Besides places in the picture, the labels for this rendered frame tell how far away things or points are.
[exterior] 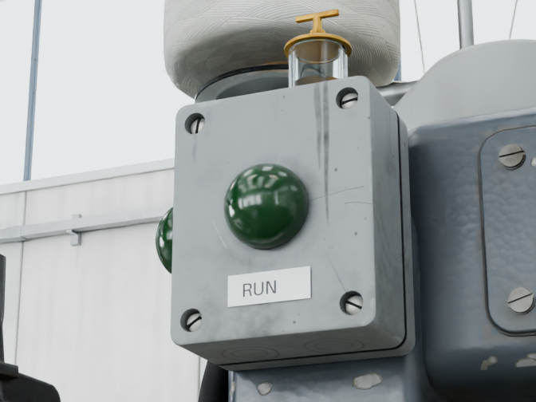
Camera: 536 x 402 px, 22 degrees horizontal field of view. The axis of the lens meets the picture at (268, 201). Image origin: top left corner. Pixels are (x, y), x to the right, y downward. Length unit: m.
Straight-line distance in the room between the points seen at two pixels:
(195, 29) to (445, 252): 0.43
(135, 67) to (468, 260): 6.63
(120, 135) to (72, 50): 0.62
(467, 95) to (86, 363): 6.07
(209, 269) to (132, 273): 6.20
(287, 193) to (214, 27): 0.45
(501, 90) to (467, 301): 0.17
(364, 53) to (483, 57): 0.28
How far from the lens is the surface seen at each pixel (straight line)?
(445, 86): 0.66
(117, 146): 6.97
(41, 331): 6.86
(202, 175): 0.49
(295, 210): 0.46
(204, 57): 0.93
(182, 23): 0.92
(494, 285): 0.49
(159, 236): 0.50
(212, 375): 0.53
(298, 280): 0.46
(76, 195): 6.97
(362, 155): 0.47
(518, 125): 0.51
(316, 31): 0.59
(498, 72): 0.65
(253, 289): 0.46
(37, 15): 7.53
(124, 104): 7.05
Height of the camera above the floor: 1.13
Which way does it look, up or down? 20 degrees up
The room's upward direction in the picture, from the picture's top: straight up
